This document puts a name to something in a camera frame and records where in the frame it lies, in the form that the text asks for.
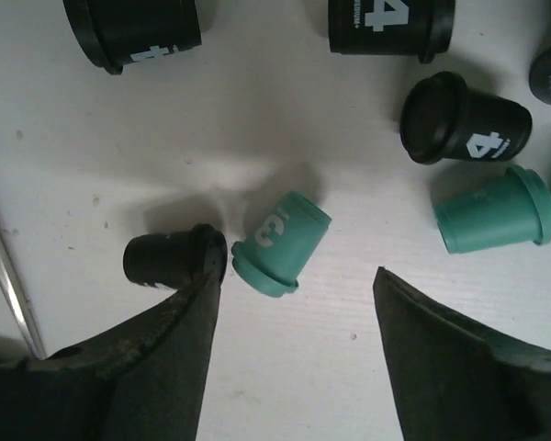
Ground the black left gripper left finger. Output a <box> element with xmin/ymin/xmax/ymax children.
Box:
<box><xmin>0</xmin><ymin>273</ymin><xmax>222</xmax><ymax>440</ymax></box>

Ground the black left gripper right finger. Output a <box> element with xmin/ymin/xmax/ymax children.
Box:
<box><xmin>373</xmin><ymin>267</ymin><xmax>551</xmax><ymax>440</ymax></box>

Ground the black coffee capsule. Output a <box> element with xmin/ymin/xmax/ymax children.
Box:
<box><xmin>63</xmin><ymin>0</ymin><xmax>202</xmax><ymax>75</ymax></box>
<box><xmin>328</xmin><ymin>0</ymin><xmax>455</xmax><ymax>64</ymax></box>
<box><xmin>399</xmin><ymin>71</ymin><xmax>533</xmax><ymax>164</ymax></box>
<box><xmin>122</xmin><ymin>223</ymin><xmax>228</xmax><ymax>290</ymax></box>

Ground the teal coffee capsule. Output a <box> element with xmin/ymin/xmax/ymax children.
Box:
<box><xmin>231</xmin><ymin>191</ymin><xmax>332</xmax><ymax>298</ymax></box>
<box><xmin>433</xmin><ymin>165</ymin><xmax>551</xmax><ymax>254</ymax></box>

